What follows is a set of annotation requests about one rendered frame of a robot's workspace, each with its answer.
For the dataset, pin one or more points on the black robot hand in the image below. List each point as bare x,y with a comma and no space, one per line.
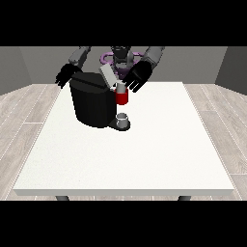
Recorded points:
65,74
139,76

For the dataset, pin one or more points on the small grey coffee pod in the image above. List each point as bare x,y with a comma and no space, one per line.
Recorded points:
120,87

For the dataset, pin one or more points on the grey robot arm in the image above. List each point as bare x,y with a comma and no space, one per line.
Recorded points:
78,56
154,55

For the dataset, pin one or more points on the red pod holder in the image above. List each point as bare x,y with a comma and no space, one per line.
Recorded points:
122,96

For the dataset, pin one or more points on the pale grey machine lid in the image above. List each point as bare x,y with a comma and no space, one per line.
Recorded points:
108,75

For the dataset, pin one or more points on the black coffee machine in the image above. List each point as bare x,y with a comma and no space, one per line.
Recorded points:
91,101

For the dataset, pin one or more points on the grey robot trunk purple rings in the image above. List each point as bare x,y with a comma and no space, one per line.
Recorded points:
119,58

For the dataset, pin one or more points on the small grey cup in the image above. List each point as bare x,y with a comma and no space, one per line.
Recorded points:
122,119

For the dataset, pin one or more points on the dark table leg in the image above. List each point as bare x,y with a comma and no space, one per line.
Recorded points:
62,198
184,198

